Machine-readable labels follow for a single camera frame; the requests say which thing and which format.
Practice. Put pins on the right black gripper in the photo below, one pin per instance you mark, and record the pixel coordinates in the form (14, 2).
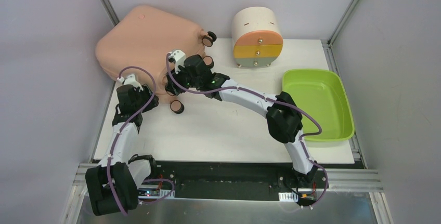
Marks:
(177, 80)

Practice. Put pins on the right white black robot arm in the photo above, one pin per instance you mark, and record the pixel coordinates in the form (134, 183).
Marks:
(283, 117)

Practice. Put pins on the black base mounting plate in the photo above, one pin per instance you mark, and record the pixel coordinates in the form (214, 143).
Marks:
(225, 191)

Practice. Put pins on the pink hard-shell suitcase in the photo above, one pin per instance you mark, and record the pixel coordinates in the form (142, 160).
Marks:
(143, 38)

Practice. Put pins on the green plastic tray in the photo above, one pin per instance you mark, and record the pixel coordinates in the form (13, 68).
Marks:
(322, 95)

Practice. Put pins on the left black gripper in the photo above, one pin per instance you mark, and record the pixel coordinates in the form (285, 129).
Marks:
(145, 96)

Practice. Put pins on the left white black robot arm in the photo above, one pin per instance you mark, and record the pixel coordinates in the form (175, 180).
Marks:
(113, 184)

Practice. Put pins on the cream three-drawer round cabinet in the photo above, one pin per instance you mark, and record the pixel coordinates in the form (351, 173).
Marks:
(257, 41)

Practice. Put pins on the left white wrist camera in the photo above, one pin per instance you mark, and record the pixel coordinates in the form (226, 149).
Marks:
(131, 79)

